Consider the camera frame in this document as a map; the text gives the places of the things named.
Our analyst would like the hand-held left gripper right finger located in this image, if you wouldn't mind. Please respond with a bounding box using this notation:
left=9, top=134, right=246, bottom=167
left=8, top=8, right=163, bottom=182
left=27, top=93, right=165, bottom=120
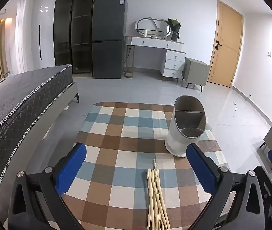
left=186, top=143, right=265, bottom=230

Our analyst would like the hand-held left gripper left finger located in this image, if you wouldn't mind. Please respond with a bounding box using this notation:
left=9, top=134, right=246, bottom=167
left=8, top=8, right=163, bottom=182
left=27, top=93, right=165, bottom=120
left=8, top=142, right=88, bottom=230

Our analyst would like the white grey utensil holder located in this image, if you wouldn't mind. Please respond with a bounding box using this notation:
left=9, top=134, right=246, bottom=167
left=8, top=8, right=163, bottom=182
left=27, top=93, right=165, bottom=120
left=164, top=95, right=207, bottom=158

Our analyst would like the pile of wooden chopsticks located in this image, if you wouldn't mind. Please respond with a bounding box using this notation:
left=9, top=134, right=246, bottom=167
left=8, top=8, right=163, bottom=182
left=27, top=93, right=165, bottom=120
left=146, top=159, right=171, bottom=230

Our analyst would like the checkered tablecloth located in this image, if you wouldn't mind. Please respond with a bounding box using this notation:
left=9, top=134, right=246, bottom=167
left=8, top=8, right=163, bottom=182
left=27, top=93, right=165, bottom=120
left=62, top=101, right=229, bottom=230

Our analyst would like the dark grey quilted mattress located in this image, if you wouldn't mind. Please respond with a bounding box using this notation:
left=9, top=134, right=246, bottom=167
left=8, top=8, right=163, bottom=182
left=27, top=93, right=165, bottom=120
left=0, top=64, right=73, bottom=211

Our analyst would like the grey nightstand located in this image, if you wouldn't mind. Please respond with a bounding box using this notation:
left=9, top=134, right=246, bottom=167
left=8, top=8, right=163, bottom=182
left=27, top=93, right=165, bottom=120
left=181, top=57, right=211, bottom=92

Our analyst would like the white dressing table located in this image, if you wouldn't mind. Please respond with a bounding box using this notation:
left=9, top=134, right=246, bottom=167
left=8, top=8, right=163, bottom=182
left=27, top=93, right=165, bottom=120
left=125, top=35, right=187, bottom=82

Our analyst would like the wooden door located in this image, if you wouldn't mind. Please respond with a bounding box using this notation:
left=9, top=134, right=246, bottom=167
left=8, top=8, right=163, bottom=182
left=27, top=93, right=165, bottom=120
left=207, top=0, right=244, bottom=88

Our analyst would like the dark grey refrigerator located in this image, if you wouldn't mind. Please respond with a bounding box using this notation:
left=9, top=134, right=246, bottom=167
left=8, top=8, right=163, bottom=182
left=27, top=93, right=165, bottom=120
left=91, top=0, right=128, bottom=79

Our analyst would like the white wardrobe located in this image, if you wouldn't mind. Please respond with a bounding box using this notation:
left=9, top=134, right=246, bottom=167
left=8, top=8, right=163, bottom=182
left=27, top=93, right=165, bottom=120
left=16, top=0, right=60, bottom=73

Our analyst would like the dark glass cabinet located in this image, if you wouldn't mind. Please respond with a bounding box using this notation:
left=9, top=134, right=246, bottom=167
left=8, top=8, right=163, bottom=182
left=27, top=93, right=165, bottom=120
left=53, top=0, right=96, bottom=73

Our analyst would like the oval vanity mirror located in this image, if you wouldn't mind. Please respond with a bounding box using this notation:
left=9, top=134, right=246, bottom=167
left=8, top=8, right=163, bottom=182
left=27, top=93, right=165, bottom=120
left=135, top=17, right=172, bottom=39

